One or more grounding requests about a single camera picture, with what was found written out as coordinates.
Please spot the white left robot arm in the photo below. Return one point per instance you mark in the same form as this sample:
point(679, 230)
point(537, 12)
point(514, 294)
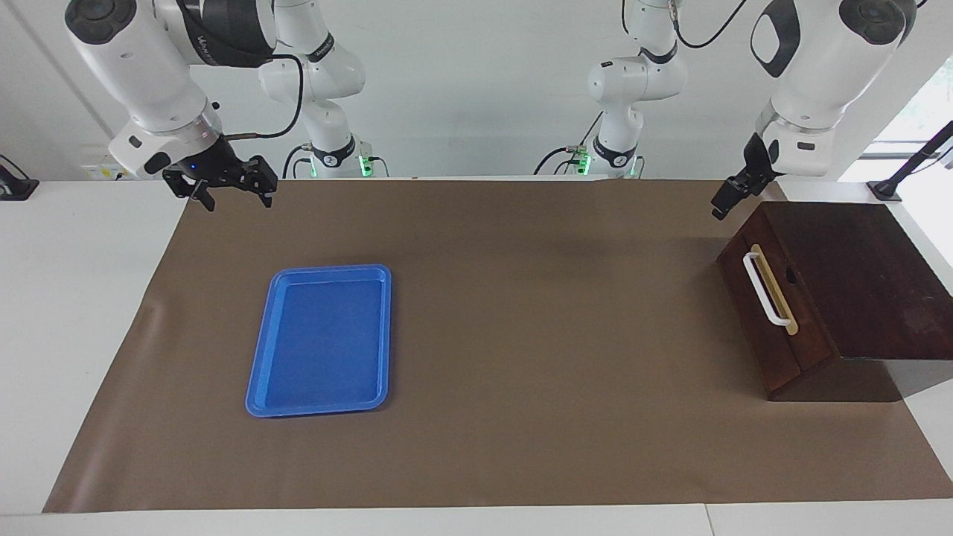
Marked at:
point(826, 67)

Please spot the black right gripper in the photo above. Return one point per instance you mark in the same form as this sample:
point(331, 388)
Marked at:
point(212, 167)

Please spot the white wall socket strip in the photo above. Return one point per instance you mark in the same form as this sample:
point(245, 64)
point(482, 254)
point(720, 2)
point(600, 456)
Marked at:
point(100, 172)

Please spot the brown table mat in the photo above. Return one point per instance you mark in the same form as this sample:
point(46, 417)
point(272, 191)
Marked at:
point(521, 335)

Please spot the dark wooden cabinet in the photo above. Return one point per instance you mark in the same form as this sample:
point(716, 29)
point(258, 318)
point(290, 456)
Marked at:
point(871, 283)

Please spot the blue plastic tray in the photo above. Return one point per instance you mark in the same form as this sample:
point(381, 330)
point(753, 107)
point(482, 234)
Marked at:
point(320, 357)

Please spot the black camera stand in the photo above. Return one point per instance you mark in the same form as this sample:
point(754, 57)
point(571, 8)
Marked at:
point(912, 160)

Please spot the black table clamp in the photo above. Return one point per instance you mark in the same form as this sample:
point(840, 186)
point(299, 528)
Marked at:
point(15, 186)

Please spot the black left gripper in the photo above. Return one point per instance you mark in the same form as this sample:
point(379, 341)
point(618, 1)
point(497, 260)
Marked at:
point(759, 164)

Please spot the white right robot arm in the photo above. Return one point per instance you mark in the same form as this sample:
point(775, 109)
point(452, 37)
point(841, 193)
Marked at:
point(141, 67)

